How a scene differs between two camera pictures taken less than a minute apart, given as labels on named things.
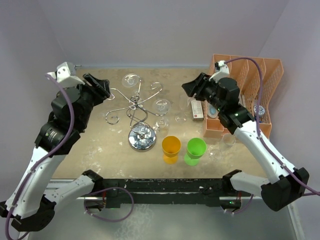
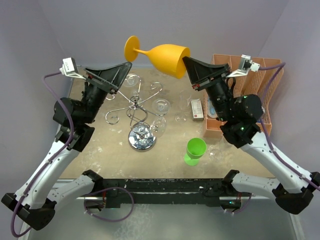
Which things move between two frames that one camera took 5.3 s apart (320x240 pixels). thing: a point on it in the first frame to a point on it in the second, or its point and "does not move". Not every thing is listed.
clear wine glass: [131, 80] does not move
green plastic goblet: [196, 148] does not move
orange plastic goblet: [171, 146] to [168, 58]
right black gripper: [198, 85] to [200, 73]
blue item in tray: [211, 111] does not move
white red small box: [197, 110] does not move
